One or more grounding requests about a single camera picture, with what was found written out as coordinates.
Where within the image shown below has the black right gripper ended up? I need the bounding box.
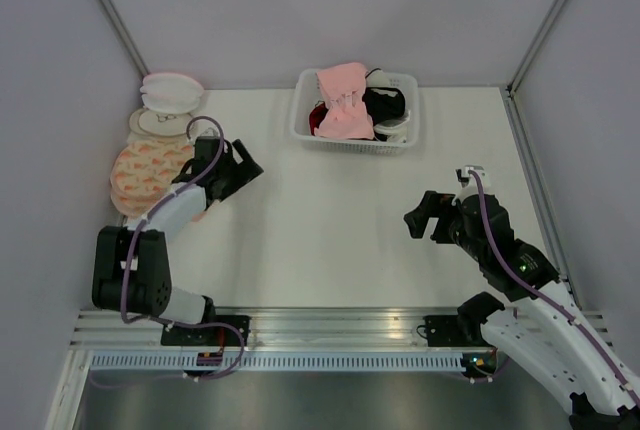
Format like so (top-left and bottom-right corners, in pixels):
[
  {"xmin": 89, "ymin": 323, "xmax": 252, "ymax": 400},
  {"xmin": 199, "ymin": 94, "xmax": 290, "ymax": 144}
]
[{"xmin": 403, "ymin": 190, "xmax": 487, "ymax": 262}]

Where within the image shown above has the floral pink mesh laundry bag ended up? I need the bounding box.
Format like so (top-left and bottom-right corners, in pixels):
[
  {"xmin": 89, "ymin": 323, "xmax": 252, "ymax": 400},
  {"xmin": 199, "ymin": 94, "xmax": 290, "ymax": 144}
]
[{"xmin": 110, "ymin": 138, "xmax": 194, "ymax": 223}]

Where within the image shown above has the pink bra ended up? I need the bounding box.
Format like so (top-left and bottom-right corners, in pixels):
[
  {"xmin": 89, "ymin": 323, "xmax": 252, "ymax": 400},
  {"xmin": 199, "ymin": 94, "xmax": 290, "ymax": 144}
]
[{"xmin": 315, "ymin": 62, "xmax": 374, "ymax": 140}]

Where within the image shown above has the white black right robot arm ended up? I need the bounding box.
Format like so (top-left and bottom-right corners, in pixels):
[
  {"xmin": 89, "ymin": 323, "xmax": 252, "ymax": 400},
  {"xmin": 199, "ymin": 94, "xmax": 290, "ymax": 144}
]
[{"xmin": 403, "ymin": 191, "xmax": 639, "ymax": 429}]

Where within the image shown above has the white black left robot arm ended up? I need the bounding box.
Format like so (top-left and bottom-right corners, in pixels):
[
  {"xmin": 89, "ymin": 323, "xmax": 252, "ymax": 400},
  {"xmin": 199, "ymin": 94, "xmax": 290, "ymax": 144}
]
[{"xmin": 91, "ymin": 136, "xmax": 264, "ymax": 346}]

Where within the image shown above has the white bra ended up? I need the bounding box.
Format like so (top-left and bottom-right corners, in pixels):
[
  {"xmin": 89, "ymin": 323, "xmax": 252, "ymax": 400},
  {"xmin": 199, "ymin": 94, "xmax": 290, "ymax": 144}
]
[{"xmin": 373, "ymin": 112, "xmax": 410, "ymax": 143}]

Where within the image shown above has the red bra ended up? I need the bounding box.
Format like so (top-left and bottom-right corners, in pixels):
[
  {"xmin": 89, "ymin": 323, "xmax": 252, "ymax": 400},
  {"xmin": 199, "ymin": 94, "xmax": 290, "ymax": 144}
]
[{"xmin": 308, "ymin": 103, "xmax": 328, "ymax": 136}]

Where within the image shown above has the white pink bra wash bag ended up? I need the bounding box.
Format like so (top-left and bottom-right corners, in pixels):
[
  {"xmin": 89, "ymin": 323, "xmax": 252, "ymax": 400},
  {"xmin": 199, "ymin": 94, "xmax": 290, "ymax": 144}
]
[{"xmin": 140, "ymin": 72, "xmax": 204, "ymax": 114}]

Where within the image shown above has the black bra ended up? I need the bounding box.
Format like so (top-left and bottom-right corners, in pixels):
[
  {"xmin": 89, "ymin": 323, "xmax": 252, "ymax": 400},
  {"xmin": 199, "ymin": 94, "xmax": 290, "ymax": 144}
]
[{"xmin": 362, "ymin": 87, "xmax": 406, "ymax": 125}]

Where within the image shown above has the white plastic basket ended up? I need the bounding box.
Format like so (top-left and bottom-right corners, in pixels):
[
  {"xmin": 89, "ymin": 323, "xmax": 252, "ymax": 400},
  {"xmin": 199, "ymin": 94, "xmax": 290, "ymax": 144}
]
[{"xmin": 289, "ymin": 62, "xmax": 420, "ymax": 155}]

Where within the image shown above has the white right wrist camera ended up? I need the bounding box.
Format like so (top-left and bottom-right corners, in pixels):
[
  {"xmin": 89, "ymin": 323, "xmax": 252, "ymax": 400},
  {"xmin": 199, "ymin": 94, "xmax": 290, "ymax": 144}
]
[{"xmin": 456, "ymin": 165, "xmax": 493, "ymax": 200}]

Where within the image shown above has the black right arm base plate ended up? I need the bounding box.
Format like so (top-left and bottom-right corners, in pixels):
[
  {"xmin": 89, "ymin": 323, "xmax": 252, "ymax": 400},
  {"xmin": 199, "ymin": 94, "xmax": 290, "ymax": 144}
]
[{"xmin": 423, "ymin": 314, "xmax": 492, "ymax": 349}]

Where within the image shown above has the aluminium rail frame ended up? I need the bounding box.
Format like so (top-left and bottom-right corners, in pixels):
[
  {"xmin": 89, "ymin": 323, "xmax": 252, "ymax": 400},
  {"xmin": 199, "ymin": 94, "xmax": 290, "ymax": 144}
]
[{"xmin": 69, "ymin": 307, "xmax": 609, "ymax": 351}]

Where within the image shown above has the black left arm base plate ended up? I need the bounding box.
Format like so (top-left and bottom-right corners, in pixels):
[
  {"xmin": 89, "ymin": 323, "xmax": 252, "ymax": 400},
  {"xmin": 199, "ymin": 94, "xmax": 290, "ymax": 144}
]
[{"xmin": 160, "ymin": 315, "xmax": 251, "ymax": 347}]

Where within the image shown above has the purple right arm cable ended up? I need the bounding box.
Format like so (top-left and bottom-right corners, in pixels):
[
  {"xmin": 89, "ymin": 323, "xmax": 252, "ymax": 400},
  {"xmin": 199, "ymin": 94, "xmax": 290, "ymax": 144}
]
[{"xmin": 472, "ymin": 169, "xmax": 640, "ymax": 401}]

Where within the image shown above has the slotted white cable duct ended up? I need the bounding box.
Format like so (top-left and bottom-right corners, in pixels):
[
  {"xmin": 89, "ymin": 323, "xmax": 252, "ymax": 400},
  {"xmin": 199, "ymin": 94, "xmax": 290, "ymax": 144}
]
[{"xmin": 90, "ymin": 351, "xmax": 466, "ymax": 373}]

